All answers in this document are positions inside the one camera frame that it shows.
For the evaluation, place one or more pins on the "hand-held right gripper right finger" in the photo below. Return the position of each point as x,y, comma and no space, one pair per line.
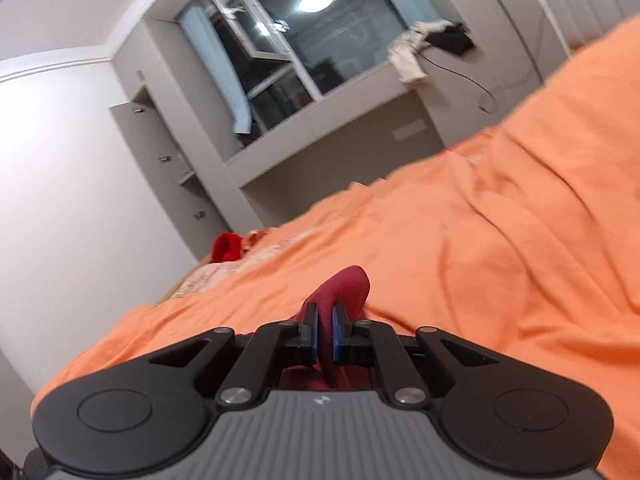
340,331

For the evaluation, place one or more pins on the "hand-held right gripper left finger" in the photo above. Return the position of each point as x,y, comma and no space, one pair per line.
311,331

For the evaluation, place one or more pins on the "maroon garment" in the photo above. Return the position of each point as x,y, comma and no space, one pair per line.
345,295

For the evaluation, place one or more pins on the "beige patterned bedding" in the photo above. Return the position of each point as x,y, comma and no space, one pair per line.
220,277

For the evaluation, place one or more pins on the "red cloth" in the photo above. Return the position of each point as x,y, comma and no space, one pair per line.
226,249

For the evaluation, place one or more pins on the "orange bed sheet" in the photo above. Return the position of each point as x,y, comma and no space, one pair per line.
475,235

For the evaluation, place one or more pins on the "grey window ledge unit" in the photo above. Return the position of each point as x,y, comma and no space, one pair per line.
340,145

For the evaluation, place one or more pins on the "grey wardrobe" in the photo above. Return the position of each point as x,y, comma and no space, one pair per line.
515,15
165,160

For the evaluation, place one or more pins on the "white cloth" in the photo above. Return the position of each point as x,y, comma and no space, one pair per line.
407,57

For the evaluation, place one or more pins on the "window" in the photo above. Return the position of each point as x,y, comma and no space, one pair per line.
310,35

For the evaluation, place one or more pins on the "black cloth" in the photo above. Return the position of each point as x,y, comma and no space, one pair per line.
452,40

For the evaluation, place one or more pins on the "white wall label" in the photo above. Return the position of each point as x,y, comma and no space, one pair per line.
410,130

